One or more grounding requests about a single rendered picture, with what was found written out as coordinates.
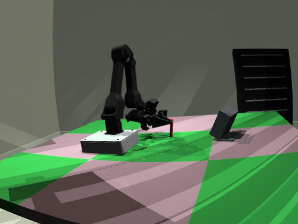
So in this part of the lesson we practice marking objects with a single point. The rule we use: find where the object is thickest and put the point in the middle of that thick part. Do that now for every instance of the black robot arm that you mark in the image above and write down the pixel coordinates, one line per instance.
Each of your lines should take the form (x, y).
(115, 104)

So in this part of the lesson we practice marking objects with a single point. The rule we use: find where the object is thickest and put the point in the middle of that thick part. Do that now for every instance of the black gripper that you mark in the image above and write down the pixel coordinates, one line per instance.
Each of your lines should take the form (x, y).
(156, 120)

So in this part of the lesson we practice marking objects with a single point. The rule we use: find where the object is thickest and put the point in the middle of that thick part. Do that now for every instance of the grey sloped panel with hole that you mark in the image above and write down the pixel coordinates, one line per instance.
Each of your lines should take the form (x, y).
(223, 123)

